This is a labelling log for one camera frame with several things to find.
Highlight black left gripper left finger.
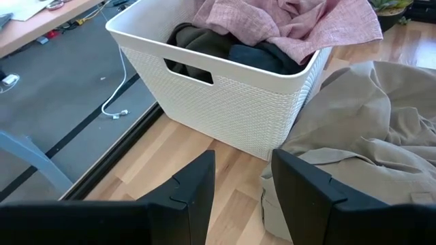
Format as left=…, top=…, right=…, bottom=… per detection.
left=137, top=149, right=217, bottom=245

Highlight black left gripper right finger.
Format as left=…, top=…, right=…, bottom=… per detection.
left=270, top=148, right=392, bottom=245

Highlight beige khaki garment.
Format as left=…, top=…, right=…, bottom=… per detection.
left=260, top=60, right=436, bottom=243

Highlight dark navy garment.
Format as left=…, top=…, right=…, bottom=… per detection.
left=227, top=41, right=309, bottom=76

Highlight dark olive garment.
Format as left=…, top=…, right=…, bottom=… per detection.
left=166, top=22, right=239, bottom=84

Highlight pink garment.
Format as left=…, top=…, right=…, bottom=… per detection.
left=192, top=0, right=384, bottom=65

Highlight white woven plastic laundry basket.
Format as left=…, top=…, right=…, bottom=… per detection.
left=105, top=0, right=333, bottom=161

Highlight potted succulent in black pot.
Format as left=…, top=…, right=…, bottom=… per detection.
left=369, top=0, right=415, bottom=33

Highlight white power adapter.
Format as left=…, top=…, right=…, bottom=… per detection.
left=1, top=72, right=20, bottom=86

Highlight wooden desk with grey legs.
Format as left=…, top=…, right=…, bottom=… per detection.
left=0, top=0, right=103, bottom=195

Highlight white papers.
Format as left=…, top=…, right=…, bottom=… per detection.
left=0, top=0, right=54, bottom=22

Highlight white cable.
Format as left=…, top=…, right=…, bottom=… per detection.
left=99, top=3, right=131, bottom=120

